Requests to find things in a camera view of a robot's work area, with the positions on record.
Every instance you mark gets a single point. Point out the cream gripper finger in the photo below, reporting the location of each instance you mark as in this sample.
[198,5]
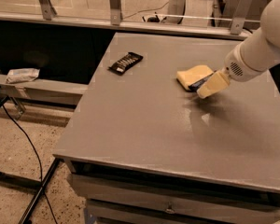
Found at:
[217,82]

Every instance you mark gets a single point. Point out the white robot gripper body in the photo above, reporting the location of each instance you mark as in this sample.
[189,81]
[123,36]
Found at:
[236,66]

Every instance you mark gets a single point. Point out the dark blue rxbar wrapper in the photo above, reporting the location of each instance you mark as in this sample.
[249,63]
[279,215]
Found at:
[196,85]

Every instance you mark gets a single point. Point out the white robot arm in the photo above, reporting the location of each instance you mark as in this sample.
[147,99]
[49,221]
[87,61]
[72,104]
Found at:
[252,57]

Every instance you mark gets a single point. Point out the yellow sponge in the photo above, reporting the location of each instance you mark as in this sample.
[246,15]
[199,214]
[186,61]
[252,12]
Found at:
[192,75]

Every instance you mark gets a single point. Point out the black snack bar wrapper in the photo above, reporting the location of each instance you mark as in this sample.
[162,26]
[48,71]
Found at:
[125,63]

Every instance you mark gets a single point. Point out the crumpled white cloth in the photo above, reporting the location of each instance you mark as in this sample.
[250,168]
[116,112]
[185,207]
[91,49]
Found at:
[22,75]

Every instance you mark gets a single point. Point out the black tripod leg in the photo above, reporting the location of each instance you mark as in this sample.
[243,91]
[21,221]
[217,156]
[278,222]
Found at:
[39,193]

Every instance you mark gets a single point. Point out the metal bracket right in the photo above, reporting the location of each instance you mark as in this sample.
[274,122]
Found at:
[239,16]

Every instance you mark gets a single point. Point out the metal bracket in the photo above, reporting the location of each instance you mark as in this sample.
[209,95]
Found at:
[239,16]
[115,12]
[48,11]

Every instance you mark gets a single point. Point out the metal bracket middle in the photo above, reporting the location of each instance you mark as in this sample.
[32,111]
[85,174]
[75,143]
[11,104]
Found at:
[115,12]

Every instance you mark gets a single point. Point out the grey drawer with handle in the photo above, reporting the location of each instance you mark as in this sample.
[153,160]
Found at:
[125,201]

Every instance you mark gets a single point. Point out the metal bracket left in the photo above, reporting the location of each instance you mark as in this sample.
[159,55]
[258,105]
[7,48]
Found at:
[48,11]

